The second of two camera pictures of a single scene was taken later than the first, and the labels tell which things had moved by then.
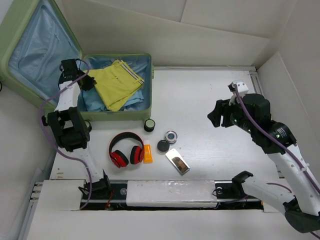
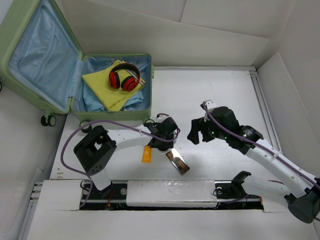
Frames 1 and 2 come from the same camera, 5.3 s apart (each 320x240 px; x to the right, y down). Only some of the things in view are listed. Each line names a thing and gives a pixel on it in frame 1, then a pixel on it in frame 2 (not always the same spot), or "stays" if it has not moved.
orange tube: [148, 158] stays
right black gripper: [222, 107] → [196, 126]
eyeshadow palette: [177, 161] stays
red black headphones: [136, 153] → [128, 83]
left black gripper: [90, 84] → [165, 145]
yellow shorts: [116, 84] stays
